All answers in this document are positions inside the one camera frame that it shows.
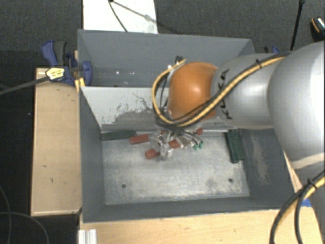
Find dark green flat block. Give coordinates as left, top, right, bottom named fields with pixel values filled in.
left=230, top=129, right=246, bottom=160
left=101, top=129, right=137, bottom=141
left=225, top=132, right=241, bottom=164

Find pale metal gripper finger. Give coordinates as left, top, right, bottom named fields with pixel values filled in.
left=150, top=135, right=166, bottom=153
left=158, top=146, right=175, bottom=162

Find grey metal bin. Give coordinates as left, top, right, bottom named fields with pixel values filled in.
left=77, top=28, right=297, bottom=223

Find pale wood flat board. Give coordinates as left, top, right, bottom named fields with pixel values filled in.
left=30, top=67, right=83, bottom=217

